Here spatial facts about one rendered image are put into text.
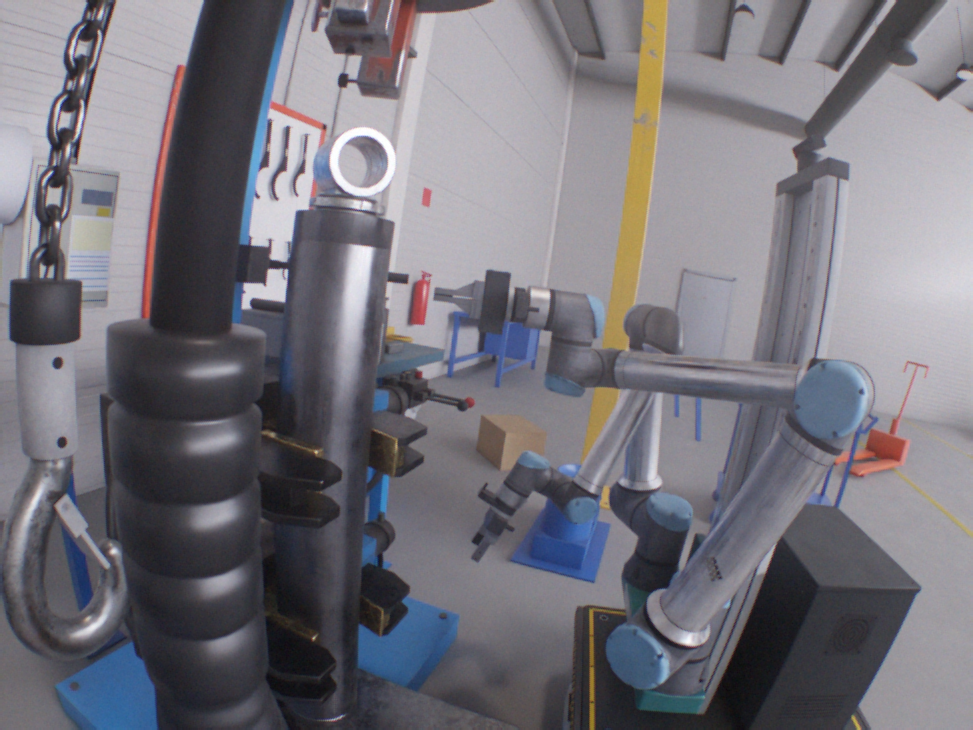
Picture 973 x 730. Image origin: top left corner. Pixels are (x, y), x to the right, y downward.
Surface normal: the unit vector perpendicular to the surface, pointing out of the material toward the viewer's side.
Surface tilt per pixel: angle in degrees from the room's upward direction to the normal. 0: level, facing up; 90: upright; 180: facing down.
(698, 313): 90
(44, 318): 90
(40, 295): 90
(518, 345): 90
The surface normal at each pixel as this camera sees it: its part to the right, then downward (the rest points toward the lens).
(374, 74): 0.11, 0.18
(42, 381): 0.60, 0.22
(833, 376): -0.69, -0.10
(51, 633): 0.99, 0.08
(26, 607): 0.88, 0.18
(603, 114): -0.32, 0.11
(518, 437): 0.40, 0.21
